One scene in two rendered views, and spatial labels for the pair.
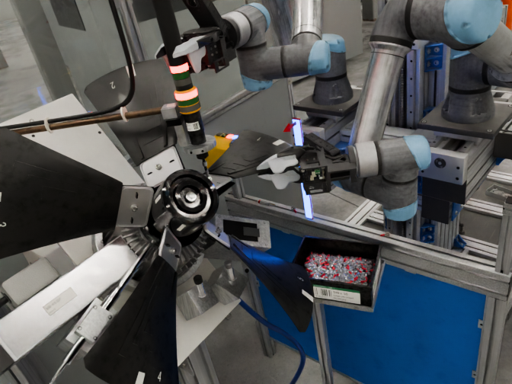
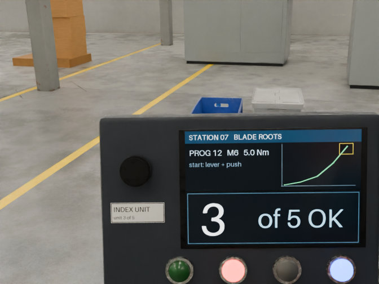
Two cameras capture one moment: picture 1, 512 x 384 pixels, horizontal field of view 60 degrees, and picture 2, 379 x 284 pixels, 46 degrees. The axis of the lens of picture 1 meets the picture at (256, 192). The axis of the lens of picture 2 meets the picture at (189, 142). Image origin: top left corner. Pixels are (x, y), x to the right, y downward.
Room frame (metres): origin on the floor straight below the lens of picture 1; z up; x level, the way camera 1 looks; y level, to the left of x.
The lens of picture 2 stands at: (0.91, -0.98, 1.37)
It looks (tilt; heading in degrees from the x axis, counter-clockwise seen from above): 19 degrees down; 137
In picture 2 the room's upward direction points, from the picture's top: 1 degrees counter-clockwise
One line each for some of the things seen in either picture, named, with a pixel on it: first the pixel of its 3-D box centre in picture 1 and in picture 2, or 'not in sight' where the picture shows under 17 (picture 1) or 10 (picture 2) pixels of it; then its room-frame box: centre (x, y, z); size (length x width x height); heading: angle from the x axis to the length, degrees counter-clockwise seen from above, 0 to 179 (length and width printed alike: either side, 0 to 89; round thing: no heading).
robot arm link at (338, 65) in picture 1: (327, 54); not in sight; (1.60, -0.35, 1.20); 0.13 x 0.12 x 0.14; 72
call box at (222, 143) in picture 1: (230, 155); not in sight; (1.31, 0.06, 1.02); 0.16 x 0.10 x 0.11; 46
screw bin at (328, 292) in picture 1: (335, 269); not in sight; (0.87, -0.17, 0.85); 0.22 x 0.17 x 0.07; 62
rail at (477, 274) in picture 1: (341, 235); not in sight; (1.04, -0.23, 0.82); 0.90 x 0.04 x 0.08; 46
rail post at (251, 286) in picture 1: (254, 290); not in sight; (1.34, 0.08, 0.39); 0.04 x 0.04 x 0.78; 46
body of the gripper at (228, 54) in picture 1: (212, 45); not in sight; (0.95, 0.03, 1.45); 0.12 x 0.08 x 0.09; 146
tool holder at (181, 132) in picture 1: (190, 126); not in sight; (0.85, 0.11, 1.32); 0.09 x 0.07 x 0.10; 81
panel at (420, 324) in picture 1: (349, 320); not in sight; (1.04, -0.23, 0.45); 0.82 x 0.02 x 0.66; 46
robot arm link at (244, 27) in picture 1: (229, 31); not in sight; (1.02, -0.01, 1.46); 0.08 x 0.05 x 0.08; 56
